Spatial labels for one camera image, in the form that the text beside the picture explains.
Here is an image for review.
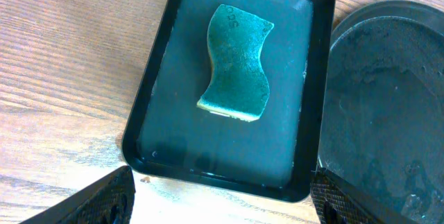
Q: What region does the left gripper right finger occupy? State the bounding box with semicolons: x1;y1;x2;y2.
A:
310;168;418;224

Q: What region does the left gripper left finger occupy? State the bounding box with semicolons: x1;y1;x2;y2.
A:
22;166;135;224

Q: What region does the green scouring sponge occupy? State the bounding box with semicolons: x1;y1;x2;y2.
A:
196;4;274;122

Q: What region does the black rectangular tray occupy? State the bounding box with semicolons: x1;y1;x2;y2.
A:
121;0;335;203

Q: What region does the black round tray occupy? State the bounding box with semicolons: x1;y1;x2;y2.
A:
318;0;443;223

